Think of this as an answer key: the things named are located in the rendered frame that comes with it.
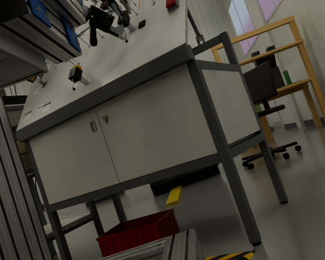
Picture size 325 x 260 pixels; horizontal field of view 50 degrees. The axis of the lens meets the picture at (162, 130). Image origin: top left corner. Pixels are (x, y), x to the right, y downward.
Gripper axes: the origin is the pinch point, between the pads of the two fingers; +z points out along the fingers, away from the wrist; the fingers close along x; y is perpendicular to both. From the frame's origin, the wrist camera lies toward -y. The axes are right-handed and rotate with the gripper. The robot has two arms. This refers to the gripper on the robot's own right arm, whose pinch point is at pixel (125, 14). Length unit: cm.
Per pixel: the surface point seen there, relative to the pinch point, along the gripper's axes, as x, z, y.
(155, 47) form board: -16.5, 17.2, -21.6
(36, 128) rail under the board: 66, 23, -35
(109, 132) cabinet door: 22, 40, -37
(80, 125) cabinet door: 39, 32, -34
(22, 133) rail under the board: 79, 22, -35
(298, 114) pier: 80, 391, 514
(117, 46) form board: 9.2, 10.5, -8.4
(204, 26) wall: 327, 215, 924
